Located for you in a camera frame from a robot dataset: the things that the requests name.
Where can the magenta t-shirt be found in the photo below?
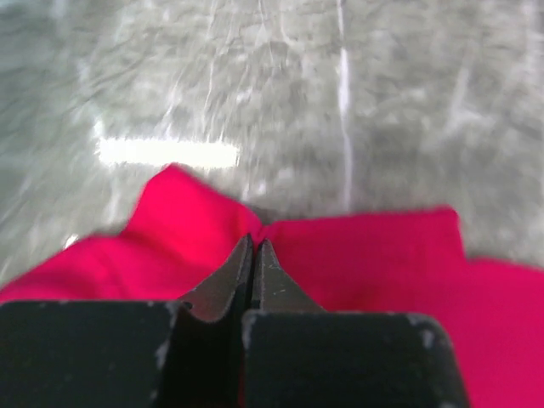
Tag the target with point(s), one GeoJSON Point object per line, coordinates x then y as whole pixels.
{"type": "Point", "coordinates": [182, 230]}

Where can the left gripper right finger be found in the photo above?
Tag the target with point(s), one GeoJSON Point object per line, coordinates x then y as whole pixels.
{"type": "Point", "coordinates": [299, 355]}

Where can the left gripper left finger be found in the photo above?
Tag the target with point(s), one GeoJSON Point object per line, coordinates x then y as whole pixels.
{"type": "Point", "coordinates": [180, 353]}

